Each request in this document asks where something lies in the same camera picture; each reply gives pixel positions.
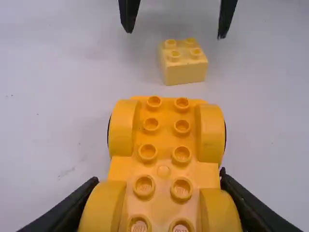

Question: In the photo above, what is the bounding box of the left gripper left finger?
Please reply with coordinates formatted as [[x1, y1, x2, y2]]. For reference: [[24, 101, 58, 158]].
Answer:
[[18, 176, 100, 232]]

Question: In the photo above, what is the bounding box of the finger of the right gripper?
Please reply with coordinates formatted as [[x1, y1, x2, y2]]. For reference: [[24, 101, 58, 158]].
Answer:
[[118, 0, 142, 34], [217, 0, 240, 41]]

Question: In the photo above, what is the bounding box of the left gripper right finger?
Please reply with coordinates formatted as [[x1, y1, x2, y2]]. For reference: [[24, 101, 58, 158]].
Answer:
[[219, 167, 309, 232]]

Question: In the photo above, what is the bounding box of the yellow toy brick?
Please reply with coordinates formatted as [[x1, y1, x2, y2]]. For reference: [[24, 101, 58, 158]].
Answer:
[[158, 37, 209, 87]]

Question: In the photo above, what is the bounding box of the yellow toy car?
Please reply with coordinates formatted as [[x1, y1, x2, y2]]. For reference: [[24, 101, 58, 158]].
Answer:
[[106, 95, 244, 232]]

